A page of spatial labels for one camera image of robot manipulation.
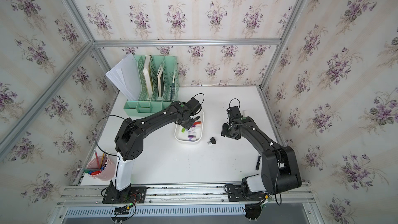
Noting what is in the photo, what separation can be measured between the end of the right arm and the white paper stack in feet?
2.11

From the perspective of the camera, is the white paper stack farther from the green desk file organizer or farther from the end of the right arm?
the end of the right arm

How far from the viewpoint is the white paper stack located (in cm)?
93

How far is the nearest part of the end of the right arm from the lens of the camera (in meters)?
0.64

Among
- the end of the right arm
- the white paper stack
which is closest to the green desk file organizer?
the white paper stack
